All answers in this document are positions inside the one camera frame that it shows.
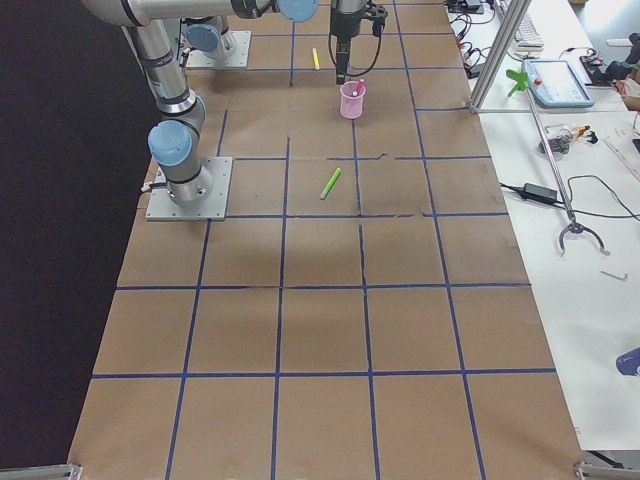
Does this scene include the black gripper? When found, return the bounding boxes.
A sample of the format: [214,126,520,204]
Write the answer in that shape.
[329,0,388,84]

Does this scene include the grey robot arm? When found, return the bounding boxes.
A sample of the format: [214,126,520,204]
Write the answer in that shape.
[84,1,318,206]
[185,16,237,60]

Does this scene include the pink mesh cup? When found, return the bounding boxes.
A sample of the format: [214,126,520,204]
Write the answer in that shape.
[340,81,366,120]

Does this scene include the yellow highlighter pen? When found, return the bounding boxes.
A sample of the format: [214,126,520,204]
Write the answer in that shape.
[311,47,320,71]

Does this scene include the green highlighter pen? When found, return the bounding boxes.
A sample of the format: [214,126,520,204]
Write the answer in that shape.
[320,167,342,201]

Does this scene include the white keyboard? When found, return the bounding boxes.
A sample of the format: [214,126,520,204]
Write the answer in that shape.
[514,13,545,52]

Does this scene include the blue teach pendant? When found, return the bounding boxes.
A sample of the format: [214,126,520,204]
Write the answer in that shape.
[522,59,595,108]

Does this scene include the black power adapter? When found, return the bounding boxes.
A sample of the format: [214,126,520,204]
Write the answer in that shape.
[520,183,558,205]

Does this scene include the long metal grabber tool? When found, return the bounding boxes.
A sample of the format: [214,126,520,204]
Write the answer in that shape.
[522,74,612,258]

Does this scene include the silver hex key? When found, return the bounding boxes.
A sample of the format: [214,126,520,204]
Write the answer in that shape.
[600,270,628,281]

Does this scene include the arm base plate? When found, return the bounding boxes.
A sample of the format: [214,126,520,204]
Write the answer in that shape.
[184,25,251,70]
[145,157,234,221]

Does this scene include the aluminium frame post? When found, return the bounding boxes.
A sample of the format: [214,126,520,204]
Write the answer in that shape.
[469,0,530,113]

